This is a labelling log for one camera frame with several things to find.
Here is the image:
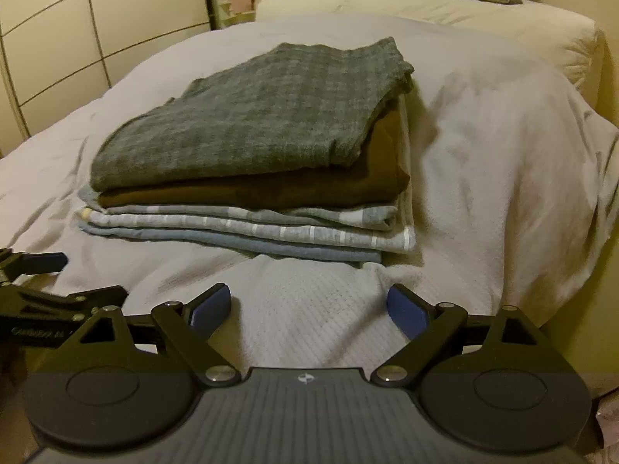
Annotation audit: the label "blue folded cloth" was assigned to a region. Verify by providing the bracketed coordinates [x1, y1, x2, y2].
[78, 220, 382, 263]

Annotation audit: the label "grey checked garment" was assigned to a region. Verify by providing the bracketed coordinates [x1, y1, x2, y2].
[90, 37, 414, 192]

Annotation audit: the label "white bed duvet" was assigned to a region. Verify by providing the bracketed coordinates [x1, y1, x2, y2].
[1, 15, 618, 370]

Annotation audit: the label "white wardrobe cabinets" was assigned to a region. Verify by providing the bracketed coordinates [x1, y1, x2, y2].
[1, 0, 210, 155]

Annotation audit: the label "cream pillow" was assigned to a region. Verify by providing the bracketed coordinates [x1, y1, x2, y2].
[256, 0, 605, 107]

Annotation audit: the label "brown folded garment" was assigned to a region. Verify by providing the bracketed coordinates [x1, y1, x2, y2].
[97, 106, 409, 210]

